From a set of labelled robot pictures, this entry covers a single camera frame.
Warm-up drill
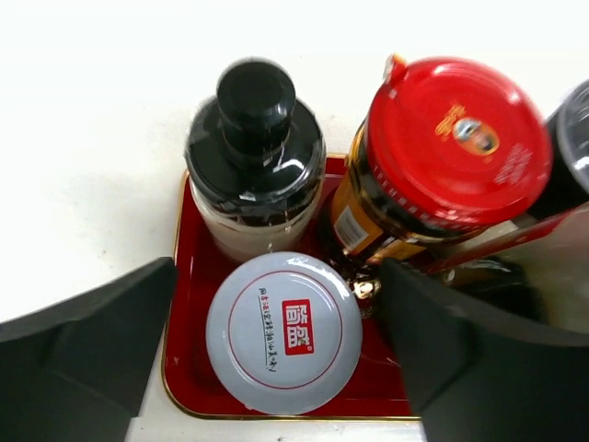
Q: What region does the tall clear bottle black cap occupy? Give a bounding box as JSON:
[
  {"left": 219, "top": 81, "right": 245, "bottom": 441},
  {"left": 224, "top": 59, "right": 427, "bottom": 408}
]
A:
[{"left": 425, "top": 204, "right": 588, "bottom": 333}]

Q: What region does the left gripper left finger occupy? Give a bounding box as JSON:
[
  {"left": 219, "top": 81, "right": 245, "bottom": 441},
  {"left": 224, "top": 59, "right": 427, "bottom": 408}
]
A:
[{"left": 1, "top": 257, "right": 177, "bottom": 441}]

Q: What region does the red lacquer tray gold emblem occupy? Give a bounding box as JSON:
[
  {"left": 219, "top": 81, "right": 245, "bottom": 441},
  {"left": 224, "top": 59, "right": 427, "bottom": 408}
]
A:
[{"left": 161, "top": 176, "right": 417, "bottom": 422}]

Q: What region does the red lid sauce jar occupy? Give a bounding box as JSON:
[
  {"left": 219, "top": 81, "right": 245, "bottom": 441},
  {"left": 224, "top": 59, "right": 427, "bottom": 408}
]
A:
[{"left": 317, "top": 55, "right": 553, "bottom": 273}]

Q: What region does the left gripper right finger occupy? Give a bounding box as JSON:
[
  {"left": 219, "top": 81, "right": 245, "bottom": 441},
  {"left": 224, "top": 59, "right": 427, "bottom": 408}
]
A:
[{"left": 378, "top": 259, "right": 588, "bottom": 441}]

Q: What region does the jar with dark grey lid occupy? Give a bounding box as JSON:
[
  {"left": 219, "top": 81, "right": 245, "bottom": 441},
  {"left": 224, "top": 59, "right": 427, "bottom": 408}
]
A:
[{"left": 527, "top": 81, "right": 588, "bottom": 220}]

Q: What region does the white bottle black cap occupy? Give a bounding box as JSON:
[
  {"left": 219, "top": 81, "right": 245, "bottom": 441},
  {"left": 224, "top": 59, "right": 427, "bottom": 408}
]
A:
[{"left": 184, "top": 58, "right": 327, "bottom": 262}]

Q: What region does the jar with white pink lid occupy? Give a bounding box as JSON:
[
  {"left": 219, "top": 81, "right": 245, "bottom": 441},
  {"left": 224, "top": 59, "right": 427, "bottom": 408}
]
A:
[{"left": 205, "top": 251, "right": 363, "bottom": 415}]

